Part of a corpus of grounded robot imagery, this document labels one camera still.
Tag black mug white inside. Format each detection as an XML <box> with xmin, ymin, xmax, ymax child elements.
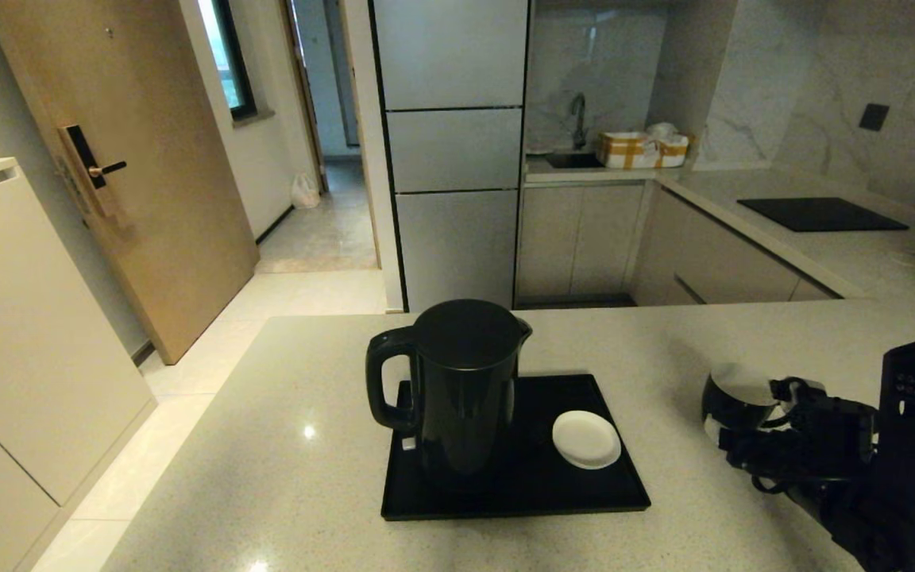
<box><xmin>701</xmin><ymin>363</ymin><xmax>782</xmax><ymax>434</ymax></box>

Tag black electric kettle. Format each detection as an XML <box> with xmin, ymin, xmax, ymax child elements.
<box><xmin>366</xmin><ymin>299</ymin><xmax>533</xmax><ymax>497</ymax></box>

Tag white round saucer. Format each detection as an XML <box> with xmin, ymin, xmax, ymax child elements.
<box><xmin>552</xmin><ymin>410</ymin><xmax>622</xmax><ymax>470</ymax></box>

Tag black rectangular serving tray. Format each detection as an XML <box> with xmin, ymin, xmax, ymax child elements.
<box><xmin>380</xmin><ymin>375</ymin><xmax>652</xmax><ymax>522</ymax></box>

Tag black induction cooktop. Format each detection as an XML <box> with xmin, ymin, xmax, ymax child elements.
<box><xmin>735</xmin><ymin>197</ymin><xmax>909</xmax><ymax>233</ymax></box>

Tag beige kitchen base cabinets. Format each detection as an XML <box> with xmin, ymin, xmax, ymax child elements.
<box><xmin>515</xmin><ymin>183</ymin><xmax>840</xmax><ymax>307</ymax></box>

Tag cardboard box with white bag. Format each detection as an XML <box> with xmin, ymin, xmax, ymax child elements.
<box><xmin>647</xmin><ymin>123</ymin><xmax>690</xmax><ymax>168</ymax></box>

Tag cardboard box yellow tape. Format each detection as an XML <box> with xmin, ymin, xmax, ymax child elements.
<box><xmin>594</xmin><ymin>132</ymin><xmax>659</xmax><ymax>171</ymax></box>

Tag dark kitchen sink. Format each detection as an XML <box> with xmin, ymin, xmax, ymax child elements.
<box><xmin>545</xmin><ymin>151</ymin><xmax>605</xmax><ymax>170</ymax></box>

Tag metal sink faucet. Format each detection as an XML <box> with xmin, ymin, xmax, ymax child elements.
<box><xmin>569</xmin><ymin>94</ymin><xmax>588</xmax><ymax>150</ymax></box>

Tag silver refrigerator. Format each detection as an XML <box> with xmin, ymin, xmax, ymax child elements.
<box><xmin>368</xmin><ymin>0</ymin><xmax>530</xmax><ymax>313</ymax></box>

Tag white plastic bag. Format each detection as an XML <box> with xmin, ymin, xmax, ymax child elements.
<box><xmin>291</xmin><ymin>173</ymin><xmax>322</xmax><ymax>210</ymax></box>

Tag dark framed window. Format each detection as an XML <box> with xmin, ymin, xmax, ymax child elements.
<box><xmin>198</xmin><ymin>0</ymin><xmax>258</xmax><ymax>122</ymax></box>

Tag light wooden door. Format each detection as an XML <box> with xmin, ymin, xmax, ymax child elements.
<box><xmin>0</xmin><ymin>0</ymin><xmax>261</xmax><ymax>365</ymax></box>

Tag white tall cabinet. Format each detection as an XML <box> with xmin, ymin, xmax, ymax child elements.
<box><xmin>0</xmin><ymin>157</ymin><xmax>158</xmax><ymax>572</ymax></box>

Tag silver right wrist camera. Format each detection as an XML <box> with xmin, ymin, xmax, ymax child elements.
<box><xmin>771</xmin><ymin>377</ymin><xmax>828</xmax><ymax>408</ymax></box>

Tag black door lock with handle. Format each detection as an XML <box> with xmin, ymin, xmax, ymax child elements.
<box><xmin>58</xmin><ymin>124</ymin><xmax>129</xmax><ymax>218</ymax></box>

